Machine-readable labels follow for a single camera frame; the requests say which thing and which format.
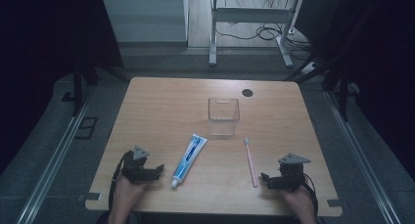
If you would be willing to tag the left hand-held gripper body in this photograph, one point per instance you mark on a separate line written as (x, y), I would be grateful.
(135, 170)

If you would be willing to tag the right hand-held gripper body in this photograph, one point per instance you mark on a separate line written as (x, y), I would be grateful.
(291, 173)

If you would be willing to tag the pink toothbrush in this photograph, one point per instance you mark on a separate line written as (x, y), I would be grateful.
(251, 163)

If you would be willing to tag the blue white toothpaste tube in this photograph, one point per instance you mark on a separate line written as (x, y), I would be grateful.
(189, 160)

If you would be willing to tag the clear plastic container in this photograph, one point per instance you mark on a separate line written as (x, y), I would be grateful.
(223, 118)

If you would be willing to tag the person's left hand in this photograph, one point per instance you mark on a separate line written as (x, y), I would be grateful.
(125, 194)

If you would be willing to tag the person's right hand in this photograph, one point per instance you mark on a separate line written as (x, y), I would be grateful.
(301, 202)

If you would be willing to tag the black metal stand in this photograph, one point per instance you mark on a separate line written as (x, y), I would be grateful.
(77, 87)
(342, 93)

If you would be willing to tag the white power strip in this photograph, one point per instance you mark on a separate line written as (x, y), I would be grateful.
(309, 68)

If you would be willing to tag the dark curtain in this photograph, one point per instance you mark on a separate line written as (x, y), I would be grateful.
(39, 54)
(385, 54)

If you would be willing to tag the metal floor rail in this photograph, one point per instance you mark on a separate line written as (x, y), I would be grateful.
(52, 165)
(362, 162)

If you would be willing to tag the white desk frame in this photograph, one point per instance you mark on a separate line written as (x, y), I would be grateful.
(251, 15)

